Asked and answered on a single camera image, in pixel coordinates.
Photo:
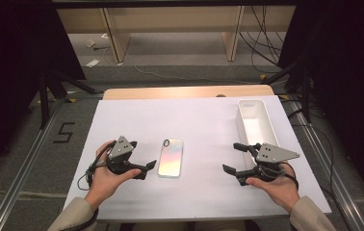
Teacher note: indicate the dark round table grommet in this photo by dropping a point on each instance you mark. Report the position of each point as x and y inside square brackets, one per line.
[220, 95]

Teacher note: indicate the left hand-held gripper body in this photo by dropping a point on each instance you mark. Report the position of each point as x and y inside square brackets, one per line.
[119, 152]

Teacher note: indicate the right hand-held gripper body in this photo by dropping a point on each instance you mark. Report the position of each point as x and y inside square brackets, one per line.
[273, 154]

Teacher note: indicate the person's right hand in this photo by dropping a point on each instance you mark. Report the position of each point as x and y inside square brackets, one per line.
[282, 191]

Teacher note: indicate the small white paper scrap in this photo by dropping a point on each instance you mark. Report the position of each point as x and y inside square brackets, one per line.
[90, 43]

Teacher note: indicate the white board sheet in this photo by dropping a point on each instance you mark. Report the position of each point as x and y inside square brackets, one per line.
[202, 128]

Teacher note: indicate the black tripod stand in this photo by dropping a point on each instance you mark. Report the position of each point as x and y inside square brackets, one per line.
[44, 99]

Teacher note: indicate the iridescent phone case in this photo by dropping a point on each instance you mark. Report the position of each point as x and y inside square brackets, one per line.
[170, 159]

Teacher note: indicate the white plastic bin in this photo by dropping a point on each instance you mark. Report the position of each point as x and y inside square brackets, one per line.
[257, 125]

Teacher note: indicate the dark curtain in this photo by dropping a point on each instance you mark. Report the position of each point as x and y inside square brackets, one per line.
[347, 64]
[10, 64]

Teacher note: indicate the light wooden desk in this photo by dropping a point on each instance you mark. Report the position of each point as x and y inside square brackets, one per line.
[170, 17]

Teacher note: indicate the aluminium floor rail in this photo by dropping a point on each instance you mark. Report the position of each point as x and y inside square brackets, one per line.
[337, 179]
[26, 166]

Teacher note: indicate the black metal stand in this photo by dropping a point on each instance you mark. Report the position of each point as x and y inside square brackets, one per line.
[304, 86]

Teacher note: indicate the person's left hand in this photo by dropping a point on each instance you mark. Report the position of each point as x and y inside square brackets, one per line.
[104, 183]

